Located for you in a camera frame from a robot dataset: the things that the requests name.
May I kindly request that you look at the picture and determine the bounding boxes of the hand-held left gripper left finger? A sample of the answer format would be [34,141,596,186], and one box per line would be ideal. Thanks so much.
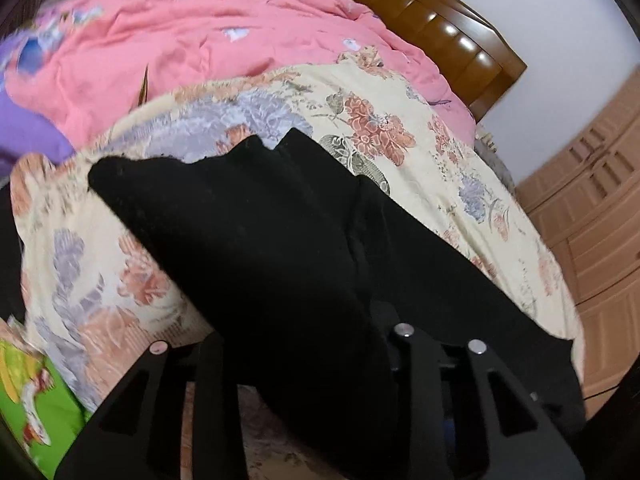
[54,331,250,480]

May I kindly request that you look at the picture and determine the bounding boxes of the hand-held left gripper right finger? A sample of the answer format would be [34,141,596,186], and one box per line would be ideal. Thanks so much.
[391,322,586,480]

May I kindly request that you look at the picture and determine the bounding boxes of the black pants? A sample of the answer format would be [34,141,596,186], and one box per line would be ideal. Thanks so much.
[87,127,587,480]

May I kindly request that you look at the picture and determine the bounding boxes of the green printed bag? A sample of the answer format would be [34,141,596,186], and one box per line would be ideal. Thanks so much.
[0,327,96,480]

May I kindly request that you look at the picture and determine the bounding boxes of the floral bed sheet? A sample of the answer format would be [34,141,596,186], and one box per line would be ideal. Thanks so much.
[10,47,586,480]

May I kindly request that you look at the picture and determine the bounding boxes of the wooden wardrobe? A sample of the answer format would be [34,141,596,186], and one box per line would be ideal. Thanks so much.
[514,64,640,423]

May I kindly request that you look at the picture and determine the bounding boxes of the nightstand with floral cloth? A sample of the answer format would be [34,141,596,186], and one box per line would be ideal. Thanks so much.
[475,130,516,192]

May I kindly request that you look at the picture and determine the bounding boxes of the purple pillow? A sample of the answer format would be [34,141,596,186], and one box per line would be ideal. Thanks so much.
[0,35,77,173]

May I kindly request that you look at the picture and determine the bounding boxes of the pink quilt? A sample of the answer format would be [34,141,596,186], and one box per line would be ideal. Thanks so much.
[2,0,476,153]

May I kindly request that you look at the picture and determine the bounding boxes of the wooden headboard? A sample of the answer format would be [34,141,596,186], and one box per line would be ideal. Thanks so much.
[315,0,529,124]

